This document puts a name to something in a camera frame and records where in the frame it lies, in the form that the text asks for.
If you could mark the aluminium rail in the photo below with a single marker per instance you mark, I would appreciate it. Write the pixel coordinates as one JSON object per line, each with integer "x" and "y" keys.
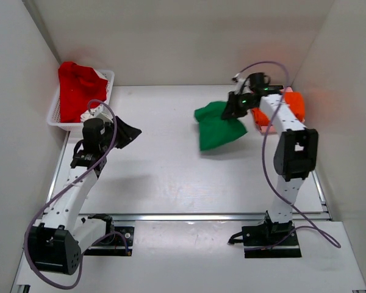
{"x": 203, "y": 217}

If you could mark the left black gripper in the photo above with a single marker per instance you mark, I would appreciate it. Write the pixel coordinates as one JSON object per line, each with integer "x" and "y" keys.
{"x": 117, "y": 132}

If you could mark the white t shirt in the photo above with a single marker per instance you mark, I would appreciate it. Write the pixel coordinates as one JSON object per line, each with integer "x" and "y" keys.
{"x": 101, "y": 111}

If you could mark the white plastic basket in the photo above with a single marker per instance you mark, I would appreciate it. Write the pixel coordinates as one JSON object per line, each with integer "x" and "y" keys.
{"x": 53, "y": 118}

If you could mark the pink folded t shirt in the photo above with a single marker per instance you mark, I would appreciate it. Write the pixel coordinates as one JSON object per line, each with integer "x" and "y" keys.
{"x": 268, "y": 129}

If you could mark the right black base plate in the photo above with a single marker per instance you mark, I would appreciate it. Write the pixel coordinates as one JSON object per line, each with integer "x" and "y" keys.
{"x": 271, "y": 247}

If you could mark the orange folded t shirt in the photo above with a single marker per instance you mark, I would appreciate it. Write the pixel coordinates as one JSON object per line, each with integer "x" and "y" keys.
{"x": 295, "y": 102}

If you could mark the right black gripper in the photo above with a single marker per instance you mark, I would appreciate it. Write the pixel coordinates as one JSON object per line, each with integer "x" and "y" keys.
{"x": 232, "y": 105}

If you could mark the green t shirt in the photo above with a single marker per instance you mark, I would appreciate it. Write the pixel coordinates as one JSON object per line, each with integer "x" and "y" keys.
{"x": 213, "y": 130}

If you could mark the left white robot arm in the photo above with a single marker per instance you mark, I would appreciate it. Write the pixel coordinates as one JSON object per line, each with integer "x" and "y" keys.
{"x": 58, "y": 242}

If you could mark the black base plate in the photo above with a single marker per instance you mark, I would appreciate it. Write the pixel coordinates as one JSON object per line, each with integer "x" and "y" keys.
{"x": 271, "y": 247}
{"x": 114, "y": 245}

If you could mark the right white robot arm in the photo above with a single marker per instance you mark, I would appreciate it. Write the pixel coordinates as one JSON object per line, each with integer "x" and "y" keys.
{"x": 295, "y": 156}

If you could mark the red t shirt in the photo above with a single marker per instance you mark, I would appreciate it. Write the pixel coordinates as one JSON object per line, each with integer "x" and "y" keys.
{"x": 78, "y": 85}

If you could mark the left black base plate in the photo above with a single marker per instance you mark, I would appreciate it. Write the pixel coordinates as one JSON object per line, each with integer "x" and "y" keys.
{"x": 114, "y": 245}

